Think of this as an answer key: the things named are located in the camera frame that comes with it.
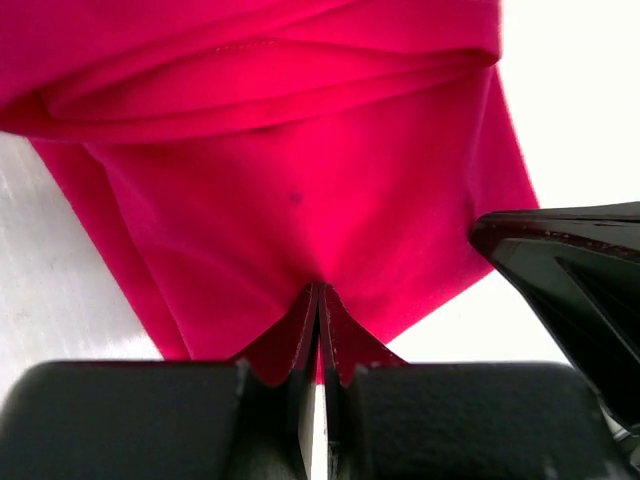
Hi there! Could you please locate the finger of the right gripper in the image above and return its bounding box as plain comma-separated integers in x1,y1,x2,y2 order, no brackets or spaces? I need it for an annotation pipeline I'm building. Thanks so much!
470,202,639,434

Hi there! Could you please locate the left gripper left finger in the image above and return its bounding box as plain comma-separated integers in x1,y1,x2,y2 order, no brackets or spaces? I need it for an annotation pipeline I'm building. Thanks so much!
1,284,318,479

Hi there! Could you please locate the pink red t shirt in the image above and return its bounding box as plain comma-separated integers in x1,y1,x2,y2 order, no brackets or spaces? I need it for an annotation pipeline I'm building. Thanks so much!
1,1,537,360

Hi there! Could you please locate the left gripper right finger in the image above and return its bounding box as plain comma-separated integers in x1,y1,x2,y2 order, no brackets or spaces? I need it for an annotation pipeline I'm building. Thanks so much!
318,284,639,479

